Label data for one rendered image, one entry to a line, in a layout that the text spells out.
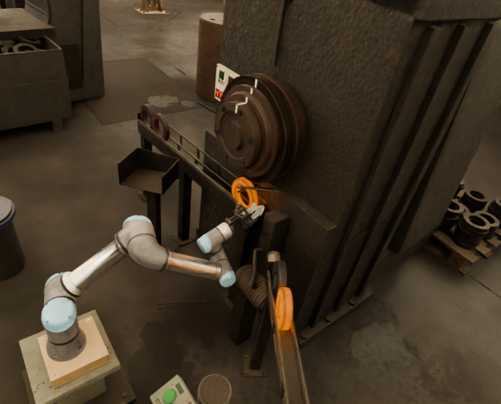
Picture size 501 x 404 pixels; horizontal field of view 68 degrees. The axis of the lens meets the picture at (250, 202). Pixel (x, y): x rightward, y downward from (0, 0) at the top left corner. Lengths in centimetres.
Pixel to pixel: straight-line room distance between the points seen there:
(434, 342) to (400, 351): 25
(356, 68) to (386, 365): 163
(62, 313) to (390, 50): 148
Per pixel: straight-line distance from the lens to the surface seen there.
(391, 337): 252
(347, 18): 145
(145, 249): 148
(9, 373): 227
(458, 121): 201
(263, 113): 152
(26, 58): 371
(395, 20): 134
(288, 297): 140
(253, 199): 180
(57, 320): 163
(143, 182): 219
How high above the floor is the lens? 187
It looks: 38 degrees down
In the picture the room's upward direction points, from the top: 10 degrees clockwise
